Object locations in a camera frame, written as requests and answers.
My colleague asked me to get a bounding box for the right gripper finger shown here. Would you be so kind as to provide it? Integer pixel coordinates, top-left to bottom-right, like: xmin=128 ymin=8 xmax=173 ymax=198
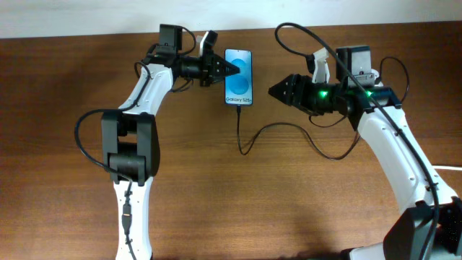
xmin=269 ymin=92 xmax=299 ymax=108
xmin=268 ymin=74 xmax=298 ymax=96

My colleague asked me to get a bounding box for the blue Galaxy smartphone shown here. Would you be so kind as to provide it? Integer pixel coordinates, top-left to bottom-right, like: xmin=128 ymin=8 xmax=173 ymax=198
xmin=225 ymin=49 xmax=253 ymax=106

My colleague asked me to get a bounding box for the black USB charging cable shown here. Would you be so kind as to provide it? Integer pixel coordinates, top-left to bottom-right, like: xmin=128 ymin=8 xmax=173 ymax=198
xmin=236 ymin=56 xmax=411 ymax=161

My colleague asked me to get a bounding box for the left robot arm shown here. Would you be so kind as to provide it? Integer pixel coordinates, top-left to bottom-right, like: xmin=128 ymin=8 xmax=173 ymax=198
xmin=101 ymin=24 xmax=239 ymax=259

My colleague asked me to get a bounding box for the white power strip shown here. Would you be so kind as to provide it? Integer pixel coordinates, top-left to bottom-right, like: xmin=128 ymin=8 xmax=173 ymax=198
xmin=371 ymin=69 xmax=383 ymax=87

